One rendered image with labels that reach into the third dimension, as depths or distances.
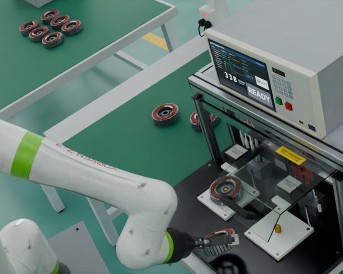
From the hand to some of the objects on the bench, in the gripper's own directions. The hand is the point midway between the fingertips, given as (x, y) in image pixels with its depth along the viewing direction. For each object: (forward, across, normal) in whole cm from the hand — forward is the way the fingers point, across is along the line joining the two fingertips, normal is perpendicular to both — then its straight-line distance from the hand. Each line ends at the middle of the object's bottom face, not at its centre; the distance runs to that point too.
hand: (217, 241), depth 183 cm
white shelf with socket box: (+76, +41, -88) cm, 123 cm away
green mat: (+47, +38, -55) cm, 82 cm away
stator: (+1, 0, +2) cm, 2 cm away
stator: (+44, +30, -48) cm, 72 cm away
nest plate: (+17, -11, 0) cm, 20 cm away
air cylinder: (+27, -19, -8) cm, 34 cm away
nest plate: (+21, +8, -15) cm, 26 cm away
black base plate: (+21, -2, -7) cm, 22 cm away
